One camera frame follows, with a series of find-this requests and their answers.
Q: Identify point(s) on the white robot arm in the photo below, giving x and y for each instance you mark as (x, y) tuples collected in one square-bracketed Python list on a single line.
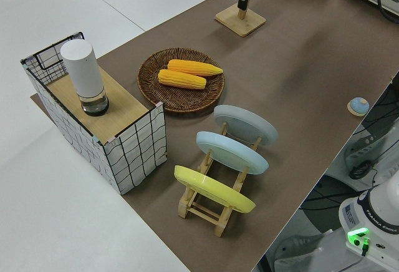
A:
[(383, 203)]

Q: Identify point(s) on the wooden mug stand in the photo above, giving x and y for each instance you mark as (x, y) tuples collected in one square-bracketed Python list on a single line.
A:
[(241, 24)]

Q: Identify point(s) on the brown table mat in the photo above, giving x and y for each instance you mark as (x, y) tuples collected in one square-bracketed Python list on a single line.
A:
[(296, 66)]

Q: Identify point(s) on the yellow corn cob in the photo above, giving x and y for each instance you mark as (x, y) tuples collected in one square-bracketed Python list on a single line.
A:
[(193, 67), (180, 79)]

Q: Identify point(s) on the round wicker basket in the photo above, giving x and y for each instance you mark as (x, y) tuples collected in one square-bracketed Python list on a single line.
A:
[(180, 99)]

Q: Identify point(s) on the grey plate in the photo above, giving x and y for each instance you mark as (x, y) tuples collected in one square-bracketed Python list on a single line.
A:
[(246, 122)]

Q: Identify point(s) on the blue bell on wooden base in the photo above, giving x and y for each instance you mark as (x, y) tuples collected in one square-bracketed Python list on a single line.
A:
[(359, 105)]

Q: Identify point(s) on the light blue plate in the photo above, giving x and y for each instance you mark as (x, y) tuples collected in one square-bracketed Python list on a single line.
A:
[(230, 152)]

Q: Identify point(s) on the white cylindrical grinder bottle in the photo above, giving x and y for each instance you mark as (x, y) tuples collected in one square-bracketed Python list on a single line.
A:
[(82, 69)]

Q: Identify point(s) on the white power strip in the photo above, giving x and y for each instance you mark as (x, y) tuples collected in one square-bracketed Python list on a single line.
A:
[(358, 147)]

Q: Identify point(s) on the yellow plate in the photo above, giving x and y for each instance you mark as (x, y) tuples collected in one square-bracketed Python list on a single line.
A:
[(212, 187)]

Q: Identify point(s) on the black power plug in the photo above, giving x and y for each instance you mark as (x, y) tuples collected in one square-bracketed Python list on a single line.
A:
[(360, 170)]

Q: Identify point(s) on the wooden plate rack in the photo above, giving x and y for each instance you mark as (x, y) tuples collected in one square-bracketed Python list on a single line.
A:
[(190, 206)]

